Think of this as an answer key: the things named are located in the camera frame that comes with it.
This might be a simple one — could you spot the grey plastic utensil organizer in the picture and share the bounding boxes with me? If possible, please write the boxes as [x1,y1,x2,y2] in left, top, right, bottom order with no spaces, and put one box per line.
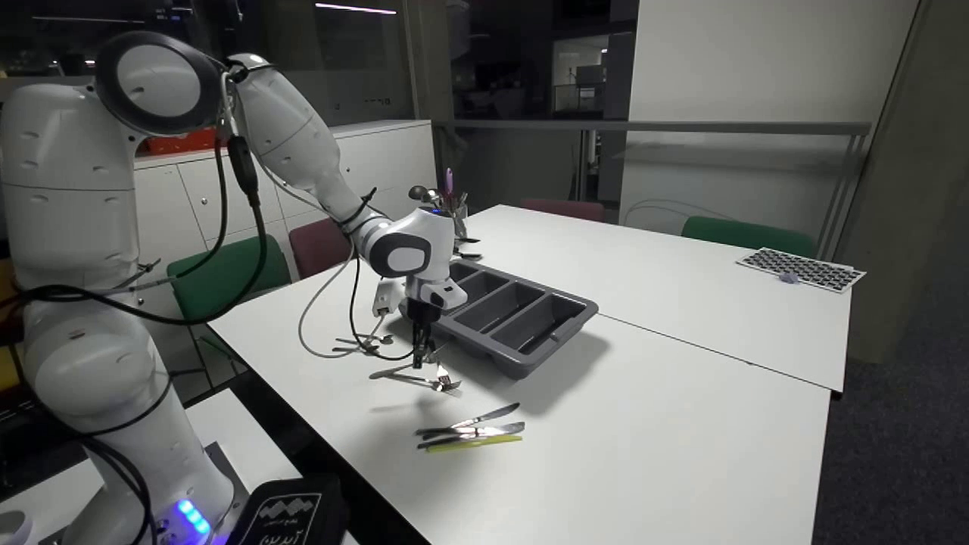
[434,256,603,381]

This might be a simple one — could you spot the black box with white print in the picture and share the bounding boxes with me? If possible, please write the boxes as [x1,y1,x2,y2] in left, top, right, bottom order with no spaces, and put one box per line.
[225,479,348,545]

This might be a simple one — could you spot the thin cable to gripper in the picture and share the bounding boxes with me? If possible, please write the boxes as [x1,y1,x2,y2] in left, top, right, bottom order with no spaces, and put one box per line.
[295,251,391,358]

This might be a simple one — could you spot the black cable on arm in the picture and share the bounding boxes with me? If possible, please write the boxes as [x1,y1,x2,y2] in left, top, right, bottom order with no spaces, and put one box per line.
[13,129,273,328]

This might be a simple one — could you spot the green chair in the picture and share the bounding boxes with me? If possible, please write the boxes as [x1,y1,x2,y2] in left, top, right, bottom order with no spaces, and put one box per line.
[165,233,295,319]
[679,211,821,256]

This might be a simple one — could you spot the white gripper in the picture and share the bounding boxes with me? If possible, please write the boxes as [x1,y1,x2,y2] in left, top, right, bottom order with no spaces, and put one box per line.
[402,266,473,369]

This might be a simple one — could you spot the grey metal railing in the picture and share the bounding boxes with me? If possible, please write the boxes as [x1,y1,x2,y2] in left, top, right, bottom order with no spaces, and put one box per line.
[445,114,871,140]

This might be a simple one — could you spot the metal utensil holder cup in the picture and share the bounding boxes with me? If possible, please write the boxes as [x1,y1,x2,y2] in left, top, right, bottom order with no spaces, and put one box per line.
[438,204,482,259]

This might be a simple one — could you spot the yellow-green plastic knife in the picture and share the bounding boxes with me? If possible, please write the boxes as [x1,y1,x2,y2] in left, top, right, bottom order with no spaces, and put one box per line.
[419,429,530,455]

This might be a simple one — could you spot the white low cabinet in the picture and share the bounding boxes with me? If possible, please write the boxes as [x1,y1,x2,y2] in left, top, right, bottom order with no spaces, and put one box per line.
[131,114,438,307]

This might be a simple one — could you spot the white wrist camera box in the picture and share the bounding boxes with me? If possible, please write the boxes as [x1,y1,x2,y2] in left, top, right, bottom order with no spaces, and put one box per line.
[371,278,408,321]

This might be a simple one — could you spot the dark red chair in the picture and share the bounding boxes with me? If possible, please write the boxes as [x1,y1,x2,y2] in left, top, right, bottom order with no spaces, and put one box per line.
[519,193,615,225]

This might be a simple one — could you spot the red box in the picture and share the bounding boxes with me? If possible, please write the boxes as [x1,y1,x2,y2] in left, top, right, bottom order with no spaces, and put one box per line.
[286,218,356,282]

